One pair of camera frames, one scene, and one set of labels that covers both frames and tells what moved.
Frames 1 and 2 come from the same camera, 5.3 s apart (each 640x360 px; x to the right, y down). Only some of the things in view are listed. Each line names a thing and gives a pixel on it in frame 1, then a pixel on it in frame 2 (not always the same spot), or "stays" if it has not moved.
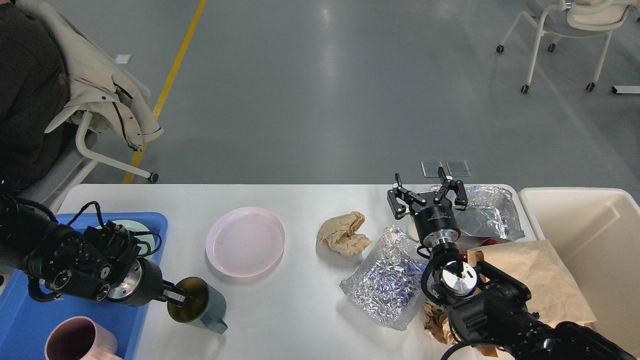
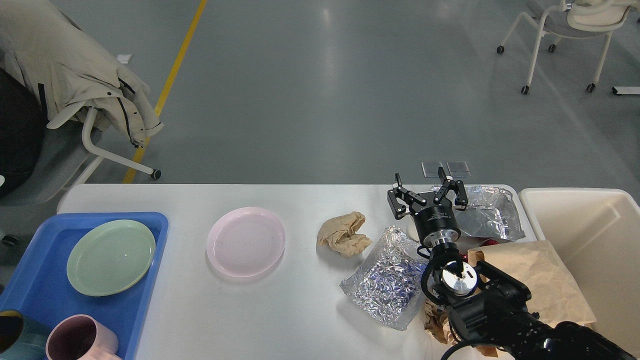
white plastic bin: x=594 y=233 stays
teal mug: x=205 y=305 to x=21 y=338
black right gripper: x=437 y=224 stays
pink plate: x=245 y=242 stays
